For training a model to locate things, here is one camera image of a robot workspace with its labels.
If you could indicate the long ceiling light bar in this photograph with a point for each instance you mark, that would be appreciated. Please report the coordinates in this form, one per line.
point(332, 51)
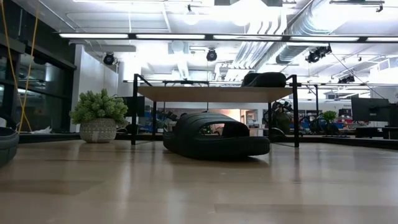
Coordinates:
point(171, 36)

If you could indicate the person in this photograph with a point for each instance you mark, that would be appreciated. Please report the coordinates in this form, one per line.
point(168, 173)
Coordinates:
point(281, 121)

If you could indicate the green succulent in patterned pot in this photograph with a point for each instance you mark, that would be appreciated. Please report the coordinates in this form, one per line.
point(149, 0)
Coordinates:
point(98, 130)

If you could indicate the small green background plant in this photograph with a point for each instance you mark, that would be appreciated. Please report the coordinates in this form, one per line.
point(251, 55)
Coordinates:
point(329, 116)

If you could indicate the black ceiling track spotlight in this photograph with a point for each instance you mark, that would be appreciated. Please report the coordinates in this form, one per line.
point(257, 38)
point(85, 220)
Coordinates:
point(345, 79)
point(317, 54)

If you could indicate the white crumpled paper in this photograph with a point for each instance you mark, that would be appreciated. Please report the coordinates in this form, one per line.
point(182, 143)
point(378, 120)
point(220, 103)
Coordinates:
point(42, 130)

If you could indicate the black computer monitor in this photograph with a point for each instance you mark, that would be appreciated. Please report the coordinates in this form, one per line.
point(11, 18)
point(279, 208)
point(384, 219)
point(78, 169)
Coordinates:
point(370, 109)
point(393, 113)

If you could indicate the wooden shelf black metal frame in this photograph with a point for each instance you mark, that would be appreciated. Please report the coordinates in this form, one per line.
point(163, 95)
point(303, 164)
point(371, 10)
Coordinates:
point(214, 94)

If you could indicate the silver ceiling air duct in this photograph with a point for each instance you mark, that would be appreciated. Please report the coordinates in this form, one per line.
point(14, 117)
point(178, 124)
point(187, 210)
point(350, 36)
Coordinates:
point(289, 54)

